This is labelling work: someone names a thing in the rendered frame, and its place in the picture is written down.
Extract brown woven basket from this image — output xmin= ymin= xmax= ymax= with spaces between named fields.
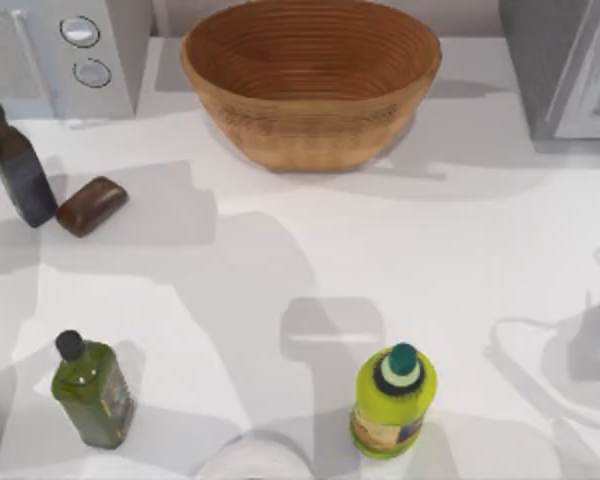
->
xmin=180 ymin=0 xmax=443 ymax=175

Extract lime green round bottle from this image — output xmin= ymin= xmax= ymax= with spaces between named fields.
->
xmin=349 ymin=342 xmax=438 ymax=457

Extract brown bread loaf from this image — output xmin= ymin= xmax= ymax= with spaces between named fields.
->
xmin=55 ymin=175 xmax=131 ymax=239

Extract green square bottle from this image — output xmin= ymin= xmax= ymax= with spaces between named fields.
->
xmin=50 ymin=329 xmax=136 ymax=450

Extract small round microwave knob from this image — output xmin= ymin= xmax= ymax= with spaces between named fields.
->
xmin=72 ymin=57 xmax=113 ymax=90

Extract dark square bottle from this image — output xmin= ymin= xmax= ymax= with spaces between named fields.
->
xmin=0 ymin=101 xmax=59 ymax=230

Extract large round microwave knob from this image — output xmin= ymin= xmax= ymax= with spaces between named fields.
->
xmin=58 ymin=15 xmax=102 ymax=47

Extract pale microwave oven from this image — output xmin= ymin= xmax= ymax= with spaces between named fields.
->
xmin=0 ymin=0 xmax=158 ymax=121

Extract grey cabinet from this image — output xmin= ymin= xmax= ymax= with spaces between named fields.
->
xmin=498 ymin=0 xmax=600 ymax=143

